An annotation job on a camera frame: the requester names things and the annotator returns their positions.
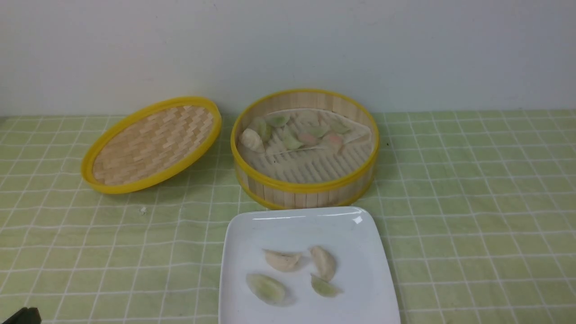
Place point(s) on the white steamer liner cloth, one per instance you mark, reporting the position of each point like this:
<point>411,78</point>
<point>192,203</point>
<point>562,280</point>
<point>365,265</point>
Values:
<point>310,164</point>

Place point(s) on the bamboo steamer basket yellow rim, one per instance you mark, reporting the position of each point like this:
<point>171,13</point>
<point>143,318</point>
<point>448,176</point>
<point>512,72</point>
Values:
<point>274,194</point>

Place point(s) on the green dumpling steamer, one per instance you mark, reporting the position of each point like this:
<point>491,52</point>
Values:
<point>337,126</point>
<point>262,128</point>
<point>317,131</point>
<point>290,140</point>
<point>278,120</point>

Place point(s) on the white square plate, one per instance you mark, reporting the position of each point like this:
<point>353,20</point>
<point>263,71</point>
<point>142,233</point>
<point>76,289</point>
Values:
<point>348,233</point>

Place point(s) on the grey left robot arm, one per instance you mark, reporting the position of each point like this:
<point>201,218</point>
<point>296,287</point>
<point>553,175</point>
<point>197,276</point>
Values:
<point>26,315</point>

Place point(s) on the bamboo steamer lid yellow rim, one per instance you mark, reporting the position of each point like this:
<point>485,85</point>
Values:
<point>152,145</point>

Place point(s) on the green dumpling steamer top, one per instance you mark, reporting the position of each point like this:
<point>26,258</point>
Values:
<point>278,120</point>

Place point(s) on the pink dumpling steamer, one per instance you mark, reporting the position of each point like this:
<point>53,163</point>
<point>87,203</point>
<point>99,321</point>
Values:
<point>333,142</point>
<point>307,139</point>

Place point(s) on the small green dumpling on plate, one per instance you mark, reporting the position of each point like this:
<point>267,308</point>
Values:
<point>324,288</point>

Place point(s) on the green dumpling on plate left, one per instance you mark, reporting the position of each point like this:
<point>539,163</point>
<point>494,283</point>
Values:
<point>265,288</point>

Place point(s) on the green checkered tablecloth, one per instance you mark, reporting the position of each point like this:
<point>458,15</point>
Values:
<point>476,213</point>

